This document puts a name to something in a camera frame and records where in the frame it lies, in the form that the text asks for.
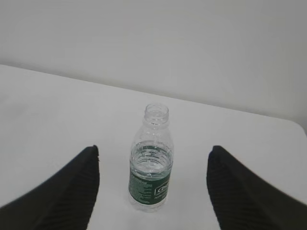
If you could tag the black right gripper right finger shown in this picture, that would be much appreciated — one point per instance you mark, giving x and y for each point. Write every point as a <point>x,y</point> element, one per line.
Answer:
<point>242,200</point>

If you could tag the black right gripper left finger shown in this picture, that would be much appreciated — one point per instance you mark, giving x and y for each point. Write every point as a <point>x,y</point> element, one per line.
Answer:
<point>65,201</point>

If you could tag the clear green-label water bottle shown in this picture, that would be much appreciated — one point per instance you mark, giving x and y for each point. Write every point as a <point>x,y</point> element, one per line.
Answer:
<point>151,160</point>

